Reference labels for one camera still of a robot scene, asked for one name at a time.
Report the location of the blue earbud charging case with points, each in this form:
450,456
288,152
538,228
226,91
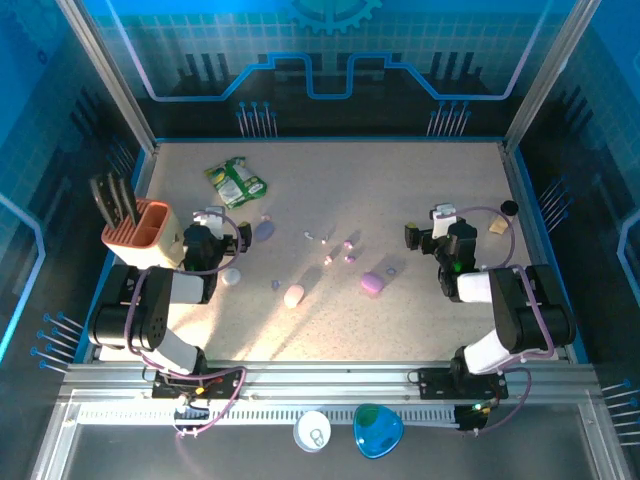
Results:
264,231

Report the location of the white earbud charging case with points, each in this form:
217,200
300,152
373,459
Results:
231,277

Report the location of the purple earbud charging case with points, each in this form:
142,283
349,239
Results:
372,282

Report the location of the pink earbud charging case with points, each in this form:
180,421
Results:
294,296

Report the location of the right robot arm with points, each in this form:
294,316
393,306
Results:
530,310

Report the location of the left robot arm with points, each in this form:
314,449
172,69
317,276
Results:
150,310

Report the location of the black capped spice bottle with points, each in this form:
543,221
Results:
498,226

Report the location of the green snack bag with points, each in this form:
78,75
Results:
235,182

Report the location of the orange beige knife block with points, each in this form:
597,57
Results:
150,250

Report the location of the black controller box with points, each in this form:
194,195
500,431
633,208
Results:
472,420

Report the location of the blue triangular plastic container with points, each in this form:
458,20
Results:
378,431

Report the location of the white pull-tab can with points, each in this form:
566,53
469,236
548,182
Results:
312,431

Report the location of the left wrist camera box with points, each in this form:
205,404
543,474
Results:
215,222

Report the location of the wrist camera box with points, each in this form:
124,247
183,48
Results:
215,222
442,220

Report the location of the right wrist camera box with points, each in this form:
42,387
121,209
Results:
442,220

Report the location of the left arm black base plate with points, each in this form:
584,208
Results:
225,385

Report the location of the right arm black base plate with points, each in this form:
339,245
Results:
435,385

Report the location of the aluminium frame post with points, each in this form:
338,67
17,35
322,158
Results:
110,75
550,75

